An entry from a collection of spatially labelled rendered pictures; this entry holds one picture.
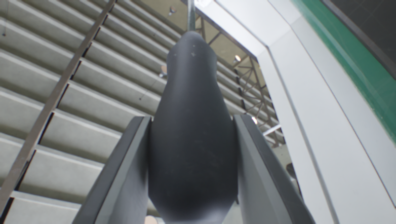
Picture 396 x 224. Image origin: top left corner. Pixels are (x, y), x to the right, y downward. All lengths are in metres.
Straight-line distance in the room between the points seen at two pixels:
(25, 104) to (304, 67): 8.80
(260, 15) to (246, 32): 0.02
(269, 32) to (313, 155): 0.15
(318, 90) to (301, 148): 0.06
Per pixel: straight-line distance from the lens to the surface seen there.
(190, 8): 0.17
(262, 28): 0.26
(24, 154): 5.81
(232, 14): 0.25
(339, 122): 0.19
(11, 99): 8.94
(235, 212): 0.43
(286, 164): 0.52
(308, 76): 0.22
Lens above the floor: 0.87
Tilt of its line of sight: 36 degrees up
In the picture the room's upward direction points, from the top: 128 degrees counter-clockwise
